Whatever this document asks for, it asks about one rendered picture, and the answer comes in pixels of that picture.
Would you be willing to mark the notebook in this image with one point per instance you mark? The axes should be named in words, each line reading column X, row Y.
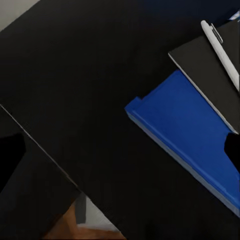
column 199, row 63

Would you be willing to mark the desk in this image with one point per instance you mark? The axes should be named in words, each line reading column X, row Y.
column 67, row 70

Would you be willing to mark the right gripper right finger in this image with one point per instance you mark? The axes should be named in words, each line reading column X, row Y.
column 232, row 149

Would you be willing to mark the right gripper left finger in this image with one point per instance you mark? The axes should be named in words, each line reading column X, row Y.
column 12, row 149

